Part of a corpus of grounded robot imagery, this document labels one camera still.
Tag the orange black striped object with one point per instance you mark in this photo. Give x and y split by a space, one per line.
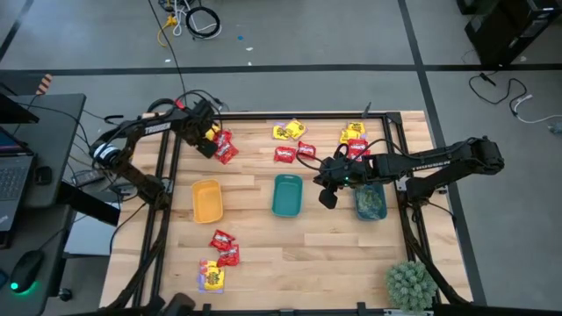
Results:
45 84

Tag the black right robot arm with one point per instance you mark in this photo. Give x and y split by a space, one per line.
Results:
439 161

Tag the black computer mouse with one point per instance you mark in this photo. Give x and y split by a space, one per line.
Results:
26 267

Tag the dark grey desk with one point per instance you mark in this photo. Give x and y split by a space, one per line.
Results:
57 131

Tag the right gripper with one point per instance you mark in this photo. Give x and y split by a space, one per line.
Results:
349 173

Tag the large black cabinet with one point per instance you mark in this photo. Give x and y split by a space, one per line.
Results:
509 30

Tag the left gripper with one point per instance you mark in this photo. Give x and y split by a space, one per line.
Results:
197 120

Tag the small grey object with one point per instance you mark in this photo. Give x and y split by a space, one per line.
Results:
556 128

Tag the teal green plastic bin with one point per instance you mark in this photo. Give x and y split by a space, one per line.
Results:
286 195

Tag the dark blue plastic bin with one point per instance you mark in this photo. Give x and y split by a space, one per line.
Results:
371 218

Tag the yellow plastic bin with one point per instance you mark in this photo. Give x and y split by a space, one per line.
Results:
207 202

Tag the white flat sheet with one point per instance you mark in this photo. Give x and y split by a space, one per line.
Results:
88 239

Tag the yellow Sour Patch candy bag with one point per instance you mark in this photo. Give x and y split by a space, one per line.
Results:
296 129
208 264
214 133
280 133
356 127
214 278
349 136

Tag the green artificial plant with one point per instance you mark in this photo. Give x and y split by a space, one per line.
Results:
410 285

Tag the grey laptop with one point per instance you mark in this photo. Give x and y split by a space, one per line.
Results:
13 184

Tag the black power strip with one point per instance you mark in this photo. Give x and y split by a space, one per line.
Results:
88 177

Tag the black aluminium rig frame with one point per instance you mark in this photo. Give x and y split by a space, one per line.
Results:
281 117

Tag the small black box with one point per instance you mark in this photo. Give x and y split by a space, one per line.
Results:
44 175

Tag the green candy bag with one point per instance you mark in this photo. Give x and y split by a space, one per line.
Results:
364 195
376 210
371 203
376 196
364 210

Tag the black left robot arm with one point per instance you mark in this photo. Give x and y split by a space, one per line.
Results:
158 128

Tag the black caster wheel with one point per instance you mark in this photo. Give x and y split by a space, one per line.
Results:
66 294

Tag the black desk base bar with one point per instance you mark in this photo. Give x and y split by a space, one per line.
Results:
88 204

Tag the black desk monitor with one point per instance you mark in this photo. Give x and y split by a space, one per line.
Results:
15 112

